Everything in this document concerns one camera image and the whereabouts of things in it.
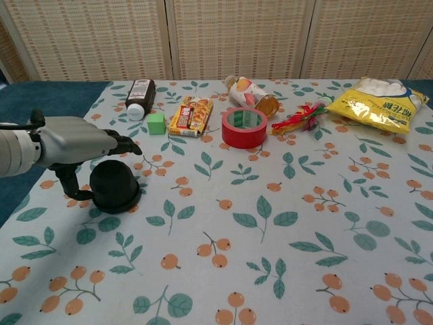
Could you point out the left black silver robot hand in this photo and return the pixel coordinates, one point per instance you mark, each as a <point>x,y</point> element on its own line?
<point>74,140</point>

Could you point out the black round cap object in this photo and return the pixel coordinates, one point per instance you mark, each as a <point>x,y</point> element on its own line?
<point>113,186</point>

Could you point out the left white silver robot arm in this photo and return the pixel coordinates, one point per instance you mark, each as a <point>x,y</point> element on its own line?
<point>13,152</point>

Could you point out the brown sauce bottle white cap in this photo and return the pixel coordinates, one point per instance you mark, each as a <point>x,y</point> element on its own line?
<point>140,94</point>

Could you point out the green cube block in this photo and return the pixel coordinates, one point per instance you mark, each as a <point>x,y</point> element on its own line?
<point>156,124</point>

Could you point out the yellow curry food box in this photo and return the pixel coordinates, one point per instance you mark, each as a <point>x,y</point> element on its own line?
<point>191,116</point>

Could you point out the red tape roll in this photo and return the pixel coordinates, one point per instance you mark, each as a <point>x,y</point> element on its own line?
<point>236,139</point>

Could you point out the floral leaf print tablecloth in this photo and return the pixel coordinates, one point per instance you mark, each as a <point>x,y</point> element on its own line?
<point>236,203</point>

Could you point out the bamboo folding screen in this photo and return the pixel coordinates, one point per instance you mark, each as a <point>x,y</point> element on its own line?
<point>220,37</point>

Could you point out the peach drink plastic bottle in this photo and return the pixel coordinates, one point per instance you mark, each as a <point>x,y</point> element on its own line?
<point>250,93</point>

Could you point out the red green feather shuttlecock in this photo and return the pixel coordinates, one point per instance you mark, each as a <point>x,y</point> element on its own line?
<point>297,120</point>

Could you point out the yellow marshmallow bag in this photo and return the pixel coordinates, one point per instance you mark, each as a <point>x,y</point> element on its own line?
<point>372,108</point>

